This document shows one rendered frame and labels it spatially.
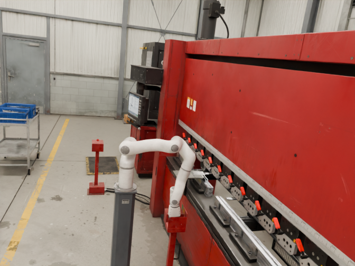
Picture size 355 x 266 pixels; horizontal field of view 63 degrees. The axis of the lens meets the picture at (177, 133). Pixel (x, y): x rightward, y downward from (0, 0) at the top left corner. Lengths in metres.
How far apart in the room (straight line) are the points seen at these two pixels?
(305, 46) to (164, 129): 2.31
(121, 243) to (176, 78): 1.92
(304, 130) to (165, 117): 2.23
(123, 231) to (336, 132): 1.87
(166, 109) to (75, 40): 6.25
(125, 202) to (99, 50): 7.33
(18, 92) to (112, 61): 2.87
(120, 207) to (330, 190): 1.64
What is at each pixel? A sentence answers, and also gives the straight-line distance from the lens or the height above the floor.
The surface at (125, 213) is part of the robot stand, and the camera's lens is 2.58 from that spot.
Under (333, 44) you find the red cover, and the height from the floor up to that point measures 2.24.
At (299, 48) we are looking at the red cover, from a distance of 1.73.
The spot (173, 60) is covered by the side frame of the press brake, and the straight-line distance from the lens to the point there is 3.52.
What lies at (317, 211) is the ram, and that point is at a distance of 1.61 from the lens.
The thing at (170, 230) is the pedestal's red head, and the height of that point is 0.68.
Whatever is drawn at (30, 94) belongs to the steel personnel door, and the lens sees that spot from 9.70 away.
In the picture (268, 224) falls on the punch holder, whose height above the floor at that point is 1.19.
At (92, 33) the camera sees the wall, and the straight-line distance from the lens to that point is 9.43.
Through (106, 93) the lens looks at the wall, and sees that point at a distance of 9.53.
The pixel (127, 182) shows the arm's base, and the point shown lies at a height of 1.07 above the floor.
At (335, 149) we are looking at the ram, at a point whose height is 1.78.
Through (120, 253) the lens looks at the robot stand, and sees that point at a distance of 2.79.
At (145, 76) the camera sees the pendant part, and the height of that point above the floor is 1.84.
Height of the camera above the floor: 2.11
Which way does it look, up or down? 14 degrees down
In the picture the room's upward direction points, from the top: 6 degrees clockwise
